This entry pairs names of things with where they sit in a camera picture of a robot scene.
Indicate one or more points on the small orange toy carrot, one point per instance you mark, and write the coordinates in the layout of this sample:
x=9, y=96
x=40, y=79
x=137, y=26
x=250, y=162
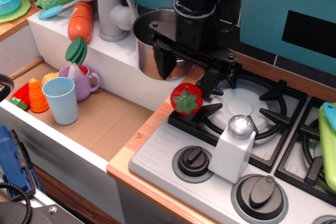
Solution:
x=38, y=102

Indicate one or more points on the grey toy stove top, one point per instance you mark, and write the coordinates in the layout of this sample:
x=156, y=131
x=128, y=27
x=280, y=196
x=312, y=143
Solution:
x=154, y=162

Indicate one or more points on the black burner grate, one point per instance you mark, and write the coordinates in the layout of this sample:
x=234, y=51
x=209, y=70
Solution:
x=272, y=105
x=302, y=163

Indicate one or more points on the large black stove knob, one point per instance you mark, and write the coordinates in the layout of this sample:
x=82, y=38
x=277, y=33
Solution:
x=259, y=199

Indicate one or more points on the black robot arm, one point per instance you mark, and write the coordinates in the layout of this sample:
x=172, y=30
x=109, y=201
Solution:
x=194, y=37

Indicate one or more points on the green plastic plate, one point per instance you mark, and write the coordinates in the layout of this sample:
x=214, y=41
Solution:
x=20, y=11

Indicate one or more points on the grey toy faucet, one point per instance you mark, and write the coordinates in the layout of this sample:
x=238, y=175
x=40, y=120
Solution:
x=115, y=19

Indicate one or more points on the stainless steel pot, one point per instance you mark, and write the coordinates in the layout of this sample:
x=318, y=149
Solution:
x=143, y=38

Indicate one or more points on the grey blue pasta spoon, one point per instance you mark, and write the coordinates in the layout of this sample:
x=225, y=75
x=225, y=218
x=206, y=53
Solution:
x=58, y=9

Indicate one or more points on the lime green plastic container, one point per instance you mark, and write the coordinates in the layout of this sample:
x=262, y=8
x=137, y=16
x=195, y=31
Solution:
x=326, y=117

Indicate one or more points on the black left burner grate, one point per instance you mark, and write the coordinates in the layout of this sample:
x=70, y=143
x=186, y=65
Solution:
x=272, y=105

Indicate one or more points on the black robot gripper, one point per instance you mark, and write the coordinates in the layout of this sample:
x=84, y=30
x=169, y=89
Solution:
x=218, y=62

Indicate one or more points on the red toy strawberry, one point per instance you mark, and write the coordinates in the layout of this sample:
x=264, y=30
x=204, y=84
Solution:
x=186, y=99

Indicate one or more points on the white toy sink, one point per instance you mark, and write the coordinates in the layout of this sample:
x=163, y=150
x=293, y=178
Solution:
x=77, y=155

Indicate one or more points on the red toy pepper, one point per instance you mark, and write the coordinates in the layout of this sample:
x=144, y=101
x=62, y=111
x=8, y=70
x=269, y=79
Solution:
x=21, y=97

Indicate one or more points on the black right burner grate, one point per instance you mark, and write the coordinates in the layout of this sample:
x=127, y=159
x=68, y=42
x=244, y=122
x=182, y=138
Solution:
x=302, y=163

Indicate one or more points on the small black stove knob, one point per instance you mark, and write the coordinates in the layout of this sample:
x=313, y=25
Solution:
x=190, y=164

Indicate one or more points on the brown cardboard sheet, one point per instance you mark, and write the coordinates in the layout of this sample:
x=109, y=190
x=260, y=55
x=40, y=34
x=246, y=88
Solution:
x=106, y=122

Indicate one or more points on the white salt shaker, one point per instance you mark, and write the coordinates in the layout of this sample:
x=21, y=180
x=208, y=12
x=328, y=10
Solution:
x=233, y=148

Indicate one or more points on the yellow toy corn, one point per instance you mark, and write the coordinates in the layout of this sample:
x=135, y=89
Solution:
x=49, y=77

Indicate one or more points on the purple plastic mug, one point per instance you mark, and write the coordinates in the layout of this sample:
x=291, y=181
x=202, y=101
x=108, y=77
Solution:
x=85, y=81

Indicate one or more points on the light blue plastic cup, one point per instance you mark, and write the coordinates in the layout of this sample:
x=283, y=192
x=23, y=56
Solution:
x=61, y=97

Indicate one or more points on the blue black clamp device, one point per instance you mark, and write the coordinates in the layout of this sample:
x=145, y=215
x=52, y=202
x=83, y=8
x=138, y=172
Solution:
x=16, y=164

